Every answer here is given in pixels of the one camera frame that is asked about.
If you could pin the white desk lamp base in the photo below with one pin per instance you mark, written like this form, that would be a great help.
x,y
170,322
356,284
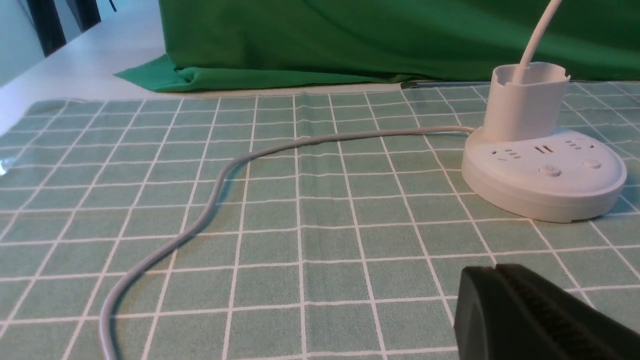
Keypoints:
x,y
522,161

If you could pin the dark green backdrop cloth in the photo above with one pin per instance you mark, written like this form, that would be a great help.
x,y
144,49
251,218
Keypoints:
x,y
224,45

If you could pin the black chair legs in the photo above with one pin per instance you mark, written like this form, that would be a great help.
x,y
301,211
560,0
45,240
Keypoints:
x,y
56,22

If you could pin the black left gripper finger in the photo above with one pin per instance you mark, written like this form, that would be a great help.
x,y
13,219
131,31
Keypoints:
x,y
509,312

